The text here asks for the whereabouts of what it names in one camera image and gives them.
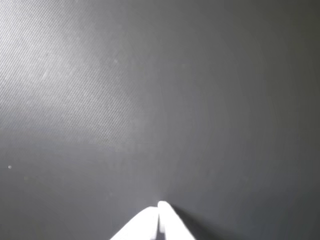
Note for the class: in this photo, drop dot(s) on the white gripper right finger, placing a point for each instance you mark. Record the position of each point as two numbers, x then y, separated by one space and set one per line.
172 225

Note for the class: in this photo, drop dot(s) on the black table mat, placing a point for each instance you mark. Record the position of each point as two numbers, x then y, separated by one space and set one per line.
175 100

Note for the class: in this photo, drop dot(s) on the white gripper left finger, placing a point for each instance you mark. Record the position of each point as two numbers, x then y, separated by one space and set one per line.
142 225

